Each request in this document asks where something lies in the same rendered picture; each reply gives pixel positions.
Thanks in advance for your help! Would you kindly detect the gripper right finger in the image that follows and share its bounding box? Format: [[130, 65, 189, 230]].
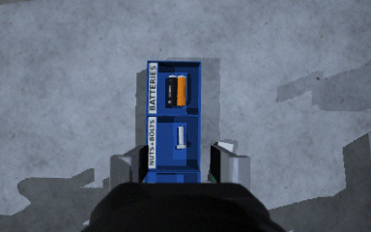
[[211, 145, 250, 191]]

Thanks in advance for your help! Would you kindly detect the black battery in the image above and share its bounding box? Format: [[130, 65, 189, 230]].
[[168, 75, 178, 106]]

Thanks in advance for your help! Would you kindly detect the blue three-compartment bin rack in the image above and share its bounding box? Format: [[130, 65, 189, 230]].
[[144, 61, 201, 183]]

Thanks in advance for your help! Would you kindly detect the grey bolt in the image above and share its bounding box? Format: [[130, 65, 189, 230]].
[[177, 127, 186, 149]]

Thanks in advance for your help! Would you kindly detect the green and white eraser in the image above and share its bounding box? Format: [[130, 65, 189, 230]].
[[212, 141, 234, 181]]

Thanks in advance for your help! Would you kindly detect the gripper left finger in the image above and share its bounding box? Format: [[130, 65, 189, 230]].
[[109, 145, 149, 192]]

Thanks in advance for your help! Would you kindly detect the orange aa battery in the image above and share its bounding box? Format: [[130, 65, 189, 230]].
[[177, 75, 186, 106]]

